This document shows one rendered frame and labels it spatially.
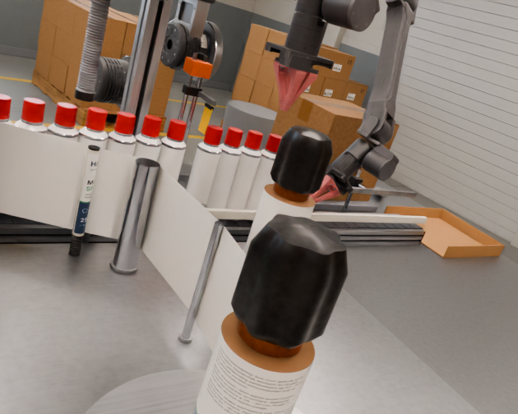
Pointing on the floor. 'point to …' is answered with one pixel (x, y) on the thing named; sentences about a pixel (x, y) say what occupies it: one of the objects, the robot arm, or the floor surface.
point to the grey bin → (248, 120)
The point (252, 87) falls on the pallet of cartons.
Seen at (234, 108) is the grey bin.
